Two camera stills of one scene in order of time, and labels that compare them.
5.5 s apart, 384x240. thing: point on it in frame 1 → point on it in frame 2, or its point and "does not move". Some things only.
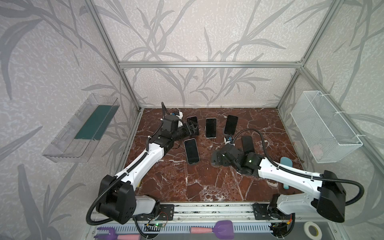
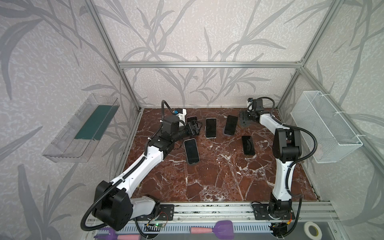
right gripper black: [220, 157] → [245, 118]
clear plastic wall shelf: [76, 141] does not move
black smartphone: [231, 124] does not move
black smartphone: [247, 142] does not move
